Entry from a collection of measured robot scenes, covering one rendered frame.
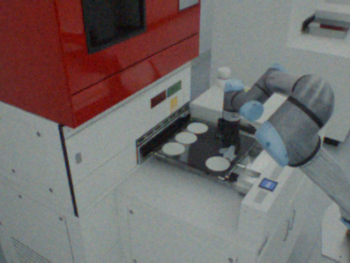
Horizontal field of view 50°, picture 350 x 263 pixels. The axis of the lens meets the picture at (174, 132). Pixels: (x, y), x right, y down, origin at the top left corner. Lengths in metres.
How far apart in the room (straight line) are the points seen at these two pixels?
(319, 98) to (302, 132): 0.09
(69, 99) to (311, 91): 0.69
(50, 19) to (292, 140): 0.72
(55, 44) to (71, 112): 0.21
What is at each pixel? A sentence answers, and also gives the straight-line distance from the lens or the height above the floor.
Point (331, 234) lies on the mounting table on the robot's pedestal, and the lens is 1.51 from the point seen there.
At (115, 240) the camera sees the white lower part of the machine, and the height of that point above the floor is 0.54.
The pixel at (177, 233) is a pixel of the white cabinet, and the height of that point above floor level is 0.74.
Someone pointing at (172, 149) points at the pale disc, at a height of 0.90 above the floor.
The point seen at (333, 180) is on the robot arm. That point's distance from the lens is 1.10.
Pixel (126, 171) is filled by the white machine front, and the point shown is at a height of 0.86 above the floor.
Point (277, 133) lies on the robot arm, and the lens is 0.96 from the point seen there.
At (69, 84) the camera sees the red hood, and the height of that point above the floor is 1.38.
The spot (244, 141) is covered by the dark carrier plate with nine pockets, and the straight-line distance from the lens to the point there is 1.76.
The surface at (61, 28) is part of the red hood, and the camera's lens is 1.11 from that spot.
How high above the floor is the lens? 1.84
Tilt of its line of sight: 31 degrees down
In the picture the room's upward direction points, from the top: straight up
